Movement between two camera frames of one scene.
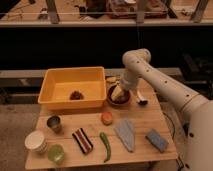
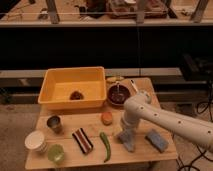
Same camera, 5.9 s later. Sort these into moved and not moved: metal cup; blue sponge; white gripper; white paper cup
Moved: white gripper
Not moved: white paper cup; metal cup; blue sponge
